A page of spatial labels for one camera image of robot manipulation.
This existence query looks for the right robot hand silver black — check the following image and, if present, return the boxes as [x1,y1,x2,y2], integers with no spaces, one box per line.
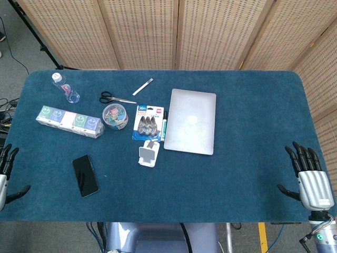
[277,141,335,211]

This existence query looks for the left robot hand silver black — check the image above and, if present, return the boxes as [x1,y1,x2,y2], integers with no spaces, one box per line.
[0,143,32,211]

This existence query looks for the black smartphone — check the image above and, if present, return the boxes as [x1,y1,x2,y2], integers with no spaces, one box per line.
[72,154,100,198]

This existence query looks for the grey closed laptop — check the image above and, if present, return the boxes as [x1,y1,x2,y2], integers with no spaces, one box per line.
[163,88,217,155]

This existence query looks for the black tripod stand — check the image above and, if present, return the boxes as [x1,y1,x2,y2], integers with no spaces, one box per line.
[7,0,80,71]

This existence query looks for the white phone stand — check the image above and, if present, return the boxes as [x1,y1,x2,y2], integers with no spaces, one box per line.
[138,140,161,168]

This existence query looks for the blue table cloth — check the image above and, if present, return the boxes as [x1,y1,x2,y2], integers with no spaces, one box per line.
[0,70,330,223]

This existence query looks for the tissue packets multipack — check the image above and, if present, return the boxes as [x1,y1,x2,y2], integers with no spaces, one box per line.
[35,105,105,140]

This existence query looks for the white table leg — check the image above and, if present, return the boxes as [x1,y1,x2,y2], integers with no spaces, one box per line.
[225,222,234,253]

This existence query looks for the clear plastic water bottle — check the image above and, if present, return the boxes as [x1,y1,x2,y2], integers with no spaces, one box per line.
[51,72,81,104]

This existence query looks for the clear jar of binder clips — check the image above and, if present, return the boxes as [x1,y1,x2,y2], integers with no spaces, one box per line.
[102,103,130,130]

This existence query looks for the green black marker pen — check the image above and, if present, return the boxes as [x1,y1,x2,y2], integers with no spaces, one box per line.
[161,110,169,141]

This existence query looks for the grey robot torso base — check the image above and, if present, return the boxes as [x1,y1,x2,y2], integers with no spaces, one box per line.
[105,222,220,253]

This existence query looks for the wooden folding screen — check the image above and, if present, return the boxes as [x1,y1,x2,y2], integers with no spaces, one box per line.
[15,0,337,194]

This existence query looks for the blue cable by arm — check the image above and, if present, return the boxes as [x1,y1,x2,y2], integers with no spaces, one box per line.
[265,223,288,253]

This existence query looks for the floor cable bundle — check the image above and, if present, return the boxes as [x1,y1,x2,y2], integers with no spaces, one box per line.
[0,97,19,144]

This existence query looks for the blue cables under table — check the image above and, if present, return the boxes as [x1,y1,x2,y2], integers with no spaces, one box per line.
[86,222,106,253]

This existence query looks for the black floor cable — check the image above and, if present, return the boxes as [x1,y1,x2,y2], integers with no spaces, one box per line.
[0,17,30,76]

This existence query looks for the black handled scissors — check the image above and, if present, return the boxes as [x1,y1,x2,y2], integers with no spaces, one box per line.
[99,91,137,104]

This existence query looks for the black cable on torso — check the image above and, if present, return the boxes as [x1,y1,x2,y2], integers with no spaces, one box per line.
[180,222,192,253]

